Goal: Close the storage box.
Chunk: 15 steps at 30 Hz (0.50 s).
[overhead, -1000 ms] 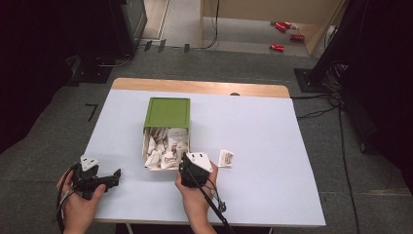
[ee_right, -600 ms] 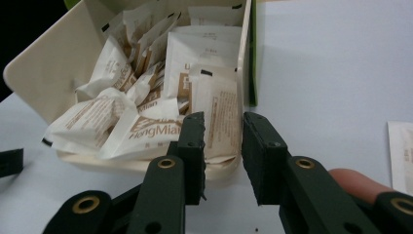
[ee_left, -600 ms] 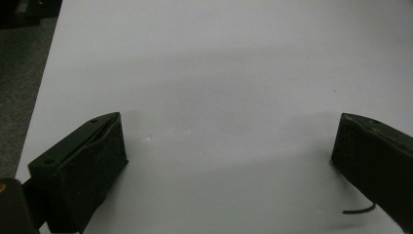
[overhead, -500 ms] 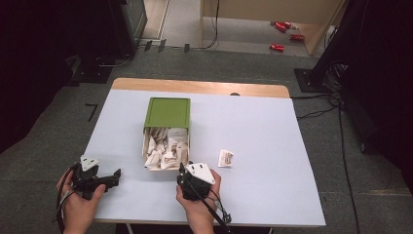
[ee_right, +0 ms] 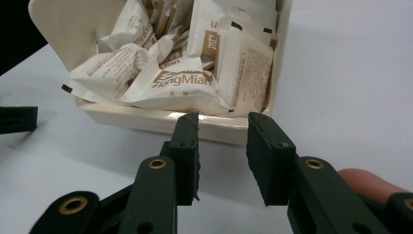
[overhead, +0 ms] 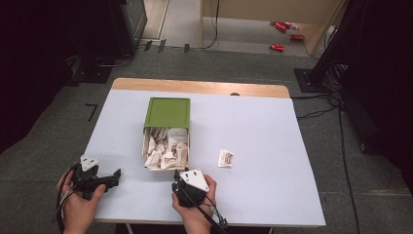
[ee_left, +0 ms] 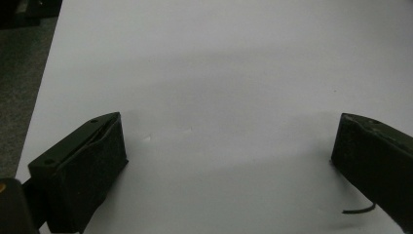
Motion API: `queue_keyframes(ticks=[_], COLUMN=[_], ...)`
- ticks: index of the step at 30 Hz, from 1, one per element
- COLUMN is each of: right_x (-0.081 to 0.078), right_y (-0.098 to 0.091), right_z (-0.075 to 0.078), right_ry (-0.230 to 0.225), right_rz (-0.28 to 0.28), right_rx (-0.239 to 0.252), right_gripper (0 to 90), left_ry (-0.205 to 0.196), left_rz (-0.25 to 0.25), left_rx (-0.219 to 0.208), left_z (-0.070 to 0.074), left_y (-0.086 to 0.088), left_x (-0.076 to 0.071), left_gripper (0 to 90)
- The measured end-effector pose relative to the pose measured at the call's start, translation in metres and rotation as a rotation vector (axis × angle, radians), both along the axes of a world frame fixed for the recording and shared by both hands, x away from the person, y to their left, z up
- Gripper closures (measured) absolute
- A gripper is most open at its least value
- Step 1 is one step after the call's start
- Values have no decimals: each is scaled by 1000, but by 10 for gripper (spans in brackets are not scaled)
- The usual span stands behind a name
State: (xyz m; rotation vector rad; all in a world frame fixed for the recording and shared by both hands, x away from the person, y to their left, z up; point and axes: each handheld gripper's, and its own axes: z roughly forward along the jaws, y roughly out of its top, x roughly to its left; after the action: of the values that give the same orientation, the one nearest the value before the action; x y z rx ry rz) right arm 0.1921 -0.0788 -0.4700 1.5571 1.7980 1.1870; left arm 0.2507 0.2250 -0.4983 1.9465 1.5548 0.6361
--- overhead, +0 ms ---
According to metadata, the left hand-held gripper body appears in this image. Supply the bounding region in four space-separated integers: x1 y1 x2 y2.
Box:
71 155 101 200

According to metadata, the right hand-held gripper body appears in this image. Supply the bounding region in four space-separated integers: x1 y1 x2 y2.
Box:
171 169 210 210

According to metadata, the pile of white packets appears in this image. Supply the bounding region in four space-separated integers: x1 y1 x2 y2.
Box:
143 127 190 171

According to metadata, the green box with sachets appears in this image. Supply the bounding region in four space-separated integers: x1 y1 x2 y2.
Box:
141 126 191 173

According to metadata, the white printed sachet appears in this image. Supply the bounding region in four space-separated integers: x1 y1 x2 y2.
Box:
216 148 235 169

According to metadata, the person's right hand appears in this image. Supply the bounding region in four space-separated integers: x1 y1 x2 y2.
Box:
170 175 218 227

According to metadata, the person's left hand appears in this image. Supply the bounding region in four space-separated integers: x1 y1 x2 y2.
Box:
56 166 107 226

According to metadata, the white table sheet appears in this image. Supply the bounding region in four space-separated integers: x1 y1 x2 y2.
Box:
83 89 327 228

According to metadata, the black curtain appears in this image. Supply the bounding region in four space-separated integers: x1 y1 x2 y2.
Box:
310 0 413 196
0 0 115 156

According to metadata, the dark cabinet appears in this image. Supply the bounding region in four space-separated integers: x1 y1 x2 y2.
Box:
108 0 148 57

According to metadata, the beige wooden partition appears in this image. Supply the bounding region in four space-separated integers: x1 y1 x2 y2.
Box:
199 0 347 57

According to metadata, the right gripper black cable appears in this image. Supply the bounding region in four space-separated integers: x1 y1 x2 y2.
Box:
179 186 230 234

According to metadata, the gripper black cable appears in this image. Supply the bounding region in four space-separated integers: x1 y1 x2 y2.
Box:
179 186 230 234
54 165 79 234

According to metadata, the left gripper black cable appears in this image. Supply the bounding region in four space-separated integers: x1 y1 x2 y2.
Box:
54 165 79 234

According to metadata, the looped black cable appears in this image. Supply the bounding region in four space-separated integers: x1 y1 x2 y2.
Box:
94 52 133 68

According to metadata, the hanging black cable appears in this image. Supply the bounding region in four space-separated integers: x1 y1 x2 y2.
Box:
191 0 220 51

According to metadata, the black stand base plate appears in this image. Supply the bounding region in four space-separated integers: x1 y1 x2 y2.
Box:
293 67 329 94

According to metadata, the long black floor cable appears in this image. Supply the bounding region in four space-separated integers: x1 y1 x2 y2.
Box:
337 105 361 234

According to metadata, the coiled cable bundle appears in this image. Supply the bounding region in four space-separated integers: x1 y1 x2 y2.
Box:
322 61 350 94

